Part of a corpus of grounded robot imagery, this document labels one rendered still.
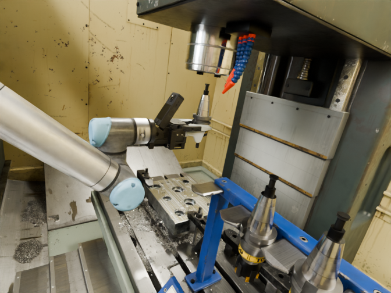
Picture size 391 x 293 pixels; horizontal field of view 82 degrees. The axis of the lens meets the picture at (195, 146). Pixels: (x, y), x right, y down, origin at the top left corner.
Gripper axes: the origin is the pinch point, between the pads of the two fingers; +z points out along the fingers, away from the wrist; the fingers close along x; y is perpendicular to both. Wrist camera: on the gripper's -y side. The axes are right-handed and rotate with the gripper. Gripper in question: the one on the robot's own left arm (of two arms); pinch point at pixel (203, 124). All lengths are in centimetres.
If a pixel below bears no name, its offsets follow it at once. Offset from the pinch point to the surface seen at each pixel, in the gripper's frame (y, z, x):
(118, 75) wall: -6, -2, -101
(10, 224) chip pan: 64, -61, -55
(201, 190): 9.0, -16.1, 24.8
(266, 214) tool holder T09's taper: 4.1, -15.2, 41.5
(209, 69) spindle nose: -17.5, -5.6, 6.2
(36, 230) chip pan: 66, -51, -49
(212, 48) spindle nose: -22.9, -5.9, 6.2
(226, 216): 9.0, -16.8, 34.5
